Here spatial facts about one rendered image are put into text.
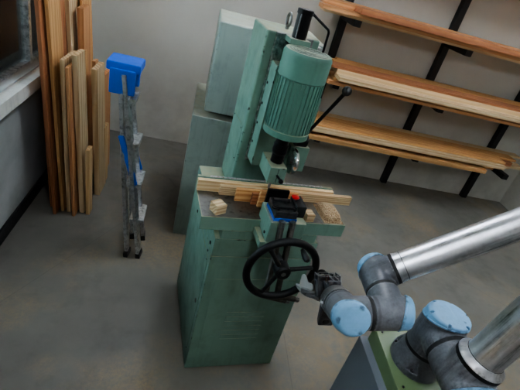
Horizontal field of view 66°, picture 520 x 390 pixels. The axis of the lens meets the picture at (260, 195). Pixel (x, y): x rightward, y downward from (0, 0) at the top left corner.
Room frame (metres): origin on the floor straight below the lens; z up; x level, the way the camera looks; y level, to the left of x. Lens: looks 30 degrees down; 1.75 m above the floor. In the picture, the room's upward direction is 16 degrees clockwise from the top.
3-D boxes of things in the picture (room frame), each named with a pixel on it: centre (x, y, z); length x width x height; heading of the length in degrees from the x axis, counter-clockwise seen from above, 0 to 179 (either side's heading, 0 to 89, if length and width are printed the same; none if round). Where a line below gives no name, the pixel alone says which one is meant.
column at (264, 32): (1.73, 0.08, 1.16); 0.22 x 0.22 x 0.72; 22
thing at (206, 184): (1.48, -0.03, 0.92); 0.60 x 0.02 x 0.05; 112
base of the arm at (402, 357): (1.09, -0.73, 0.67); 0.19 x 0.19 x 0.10
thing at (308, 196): (1.50, -0.12, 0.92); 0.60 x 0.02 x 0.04; 112
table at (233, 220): (1.36, -0.07, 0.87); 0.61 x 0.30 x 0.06; 112
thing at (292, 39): (1.59, 0.03, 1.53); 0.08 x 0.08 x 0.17; 22
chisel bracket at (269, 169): (1.48, -0.02, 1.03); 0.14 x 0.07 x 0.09; 22
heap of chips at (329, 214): (1.47, -0.30, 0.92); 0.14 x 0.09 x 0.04; 22
